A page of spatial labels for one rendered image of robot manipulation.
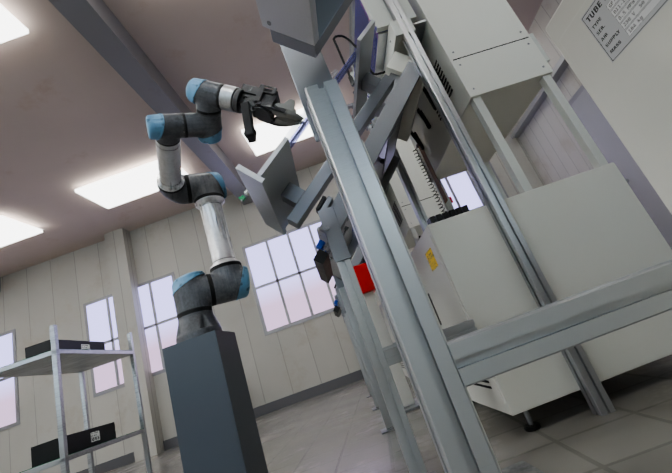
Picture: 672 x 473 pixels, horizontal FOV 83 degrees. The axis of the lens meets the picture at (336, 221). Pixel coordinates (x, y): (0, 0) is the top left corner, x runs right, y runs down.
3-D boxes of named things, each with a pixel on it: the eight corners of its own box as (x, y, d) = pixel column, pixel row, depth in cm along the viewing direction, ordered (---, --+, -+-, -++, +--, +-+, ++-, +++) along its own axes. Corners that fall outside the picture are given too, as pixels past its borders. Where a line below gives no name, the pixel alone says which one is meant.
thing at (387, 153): (386, 141, 130) (372, 136, 131) (374, 210, 193) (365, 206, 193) (422, 70, 140) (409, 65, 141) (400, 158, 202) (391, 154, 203)
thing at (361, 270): (390, 419, 185) (338, 269, 211) (386, 412, 208) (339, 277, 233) (436, 401, 187) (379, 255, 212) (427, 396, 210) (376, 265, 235)
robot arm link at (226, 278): (211, 310, 141) (182, 184, 159) (251, 300, 148) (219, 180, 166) (213, 302, 131) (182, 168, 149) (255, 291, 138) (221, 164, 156)
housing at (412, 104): (421, 79, 138) (385, 66, 141) (403, 148, 184) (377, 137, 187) (430, 63, 141) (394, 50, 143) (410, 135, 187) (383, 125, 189)
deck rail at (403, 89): (336, 236, 118) (318, 228, 119) (336, 238, 119) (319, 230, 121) (424, 66, 138) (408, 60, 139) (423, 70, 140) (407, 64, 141)
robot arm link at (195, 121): (184, 136, 125) (181, 103, 119) (219, 134, 130) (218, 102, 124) (189, 147, 120) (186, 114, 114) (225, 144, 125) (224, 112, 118)
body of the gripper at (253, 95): (279, 87, 112) (240, 78, 114) (269, 111, 110) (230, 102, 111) (282, 104, 120) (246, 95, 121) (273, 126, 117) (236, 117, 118)
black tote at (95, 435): (60, 457, 227) (59, 437, 231) (31, 468, 226) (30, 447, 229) (116, 437, 281) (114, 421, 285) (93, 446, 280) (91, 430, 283)
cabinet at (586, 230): (522, 441, 98) (426, 225, 118) (453, 406, 164) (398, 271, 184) (742, 354, 103) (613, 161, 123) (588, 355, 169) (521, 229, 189)
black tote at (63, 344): (52, 356, 246) (51, 339, 250) (25, 365, 245) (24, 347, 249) (106, 356, 300) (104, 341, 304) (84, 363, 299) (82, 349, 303)
